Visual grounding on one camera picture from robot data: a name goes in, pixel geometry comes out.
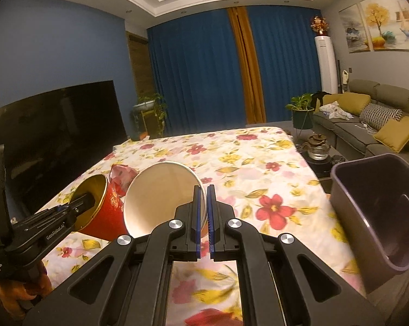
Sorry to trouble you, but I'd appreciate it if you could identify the red cup with gold lining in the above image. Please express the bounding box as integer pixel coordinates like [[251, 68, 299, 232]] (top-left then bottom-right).
[[68, 174, 125, 242]]

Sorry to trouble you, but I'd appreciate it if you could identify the white lined paper cup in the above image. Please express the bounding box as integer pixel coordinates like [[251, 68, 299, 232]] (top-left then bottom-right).
[[122, 161, 202, 238]]

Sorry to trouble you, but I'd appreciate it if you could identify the white handheld vacuum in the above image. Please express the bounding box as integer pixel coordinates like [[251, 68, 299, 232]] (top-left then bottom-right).
[[337, 60, 351, 94]]

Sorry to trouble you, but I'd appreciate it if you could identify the black television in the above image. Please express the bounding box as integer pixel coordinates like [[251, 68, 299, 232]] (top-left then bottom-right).
[[0, 80, 127, 208]]

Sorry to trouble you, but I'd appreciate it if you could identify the white cloth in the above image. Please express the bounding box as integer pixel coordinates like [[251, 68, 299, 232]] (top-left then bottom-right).
[[319, 101, 353, 120]]

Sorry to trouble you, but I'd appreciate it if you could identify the dark cloth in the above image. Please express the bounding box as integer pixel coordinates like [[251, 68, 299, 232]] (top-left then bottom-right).
[[310, 92, 331, 108]]

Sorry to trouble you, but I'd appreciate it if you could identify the white standing air conditioner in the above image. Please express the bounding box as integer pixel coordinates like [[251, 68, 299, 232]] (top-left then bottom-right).
[[314, 36, 338, 95]]

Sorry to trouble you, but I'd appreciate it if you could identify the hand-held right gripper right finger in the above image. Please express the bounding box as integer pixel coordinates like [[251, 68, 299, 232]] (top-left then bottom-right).
[[207, 185, 385, 326]]

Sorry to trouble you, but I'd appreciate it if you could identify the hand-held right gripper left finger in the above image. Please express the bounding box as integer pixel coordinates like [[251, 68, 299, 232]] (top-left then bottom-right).
[[23, 185, 207, 326]]

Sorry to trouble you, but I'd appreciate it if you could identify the gold plant stand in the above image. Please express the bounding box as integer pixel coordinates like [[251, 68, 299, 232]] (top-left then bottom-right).
[[141, 109, 166, 137]]

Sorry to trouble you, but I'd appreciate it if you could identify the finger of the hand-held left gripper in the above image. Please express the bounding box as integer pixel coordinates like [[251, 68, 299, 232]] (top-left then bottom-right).
[[69, 193, 102, 213], [70, 208, 100, 232]]

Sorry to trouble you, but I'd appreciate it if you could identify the grey sofa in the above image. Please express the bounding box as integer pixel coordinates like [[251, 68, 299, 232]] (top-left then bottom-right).
[[311, 79, 409, 164]]

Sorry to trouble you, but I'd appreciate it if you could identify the floral tablecloth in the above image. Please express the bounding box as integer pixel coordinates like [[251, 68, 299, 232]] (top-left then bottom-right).
[[38, 126, 368, 326]]

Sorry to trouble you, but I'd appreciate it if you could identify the patterned grey cushion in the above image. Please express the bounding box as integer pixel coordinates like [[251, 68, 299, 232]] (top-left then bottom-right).
[[359, 104, 403, 130]]

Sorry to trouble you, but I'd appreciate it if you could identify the artificial flower bouquet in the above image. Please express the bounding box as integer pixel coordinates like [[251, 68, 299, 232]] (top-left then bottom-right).
[[310, 15, 328, 37]]

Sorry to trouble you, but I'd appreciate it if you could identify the yellow tree painting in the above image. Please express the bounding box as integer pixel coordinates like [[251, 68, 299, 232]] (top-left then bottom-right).
[[360, 0, 404, 52]]

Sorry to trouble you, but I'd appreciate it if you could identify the orange curtain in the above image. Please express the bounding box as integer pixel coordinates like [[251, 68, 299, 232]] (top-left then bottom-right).
[[227, 7, 267, 124]]

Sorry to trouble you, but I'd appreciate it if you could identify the potted plant in white pot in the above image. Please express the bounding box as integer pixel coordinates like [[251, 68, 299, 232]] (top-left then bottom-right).
[[133, 92, 168, 123]]

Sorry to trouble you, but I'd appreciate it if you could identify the grey landscape painting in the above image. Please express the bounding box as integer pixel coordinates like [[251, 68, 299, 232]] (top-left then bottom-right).
[[339, 5, 369, 54]]

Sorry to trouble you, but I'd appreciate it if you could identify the brown wooden door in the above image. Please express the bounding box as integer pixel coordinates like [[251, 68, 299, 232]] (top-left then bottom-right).
[[126, 31, 154, 136]]

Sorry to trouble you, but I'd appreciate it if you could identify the grey trash bin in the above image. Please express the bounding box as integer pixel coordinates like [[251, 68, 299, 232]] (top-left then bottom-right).
[[330, 153, 409, 295]]

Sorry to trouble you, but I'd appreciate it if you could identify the plant in green pot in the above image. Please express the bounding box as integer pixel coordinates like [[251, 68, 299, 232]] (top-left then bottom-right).
[[286, 93, 317, 130]]

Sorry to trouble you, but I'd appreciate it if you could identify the person's left hand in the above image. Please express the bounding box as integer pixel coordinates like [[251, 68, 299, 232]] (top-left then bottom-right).
[[0, 260, 53, 308]]

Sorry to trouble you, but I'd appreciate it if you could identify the dark coffee table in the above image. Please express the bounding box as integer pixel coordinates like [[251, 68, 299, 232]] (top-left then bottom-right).
[[295, 143, 346, 181]]

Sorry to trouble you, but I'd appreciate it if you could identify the glass teapot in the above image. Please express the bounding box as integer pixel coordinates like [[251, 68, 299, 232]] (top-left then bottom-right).
[[303, 134, 331, 161]]

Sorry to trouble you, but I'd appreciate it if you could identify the blue curtain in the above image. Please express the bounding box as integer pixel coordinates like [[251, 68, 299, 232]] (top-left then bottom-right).
[[247, 5, 322, 123], [147, 7, 246, 137]]

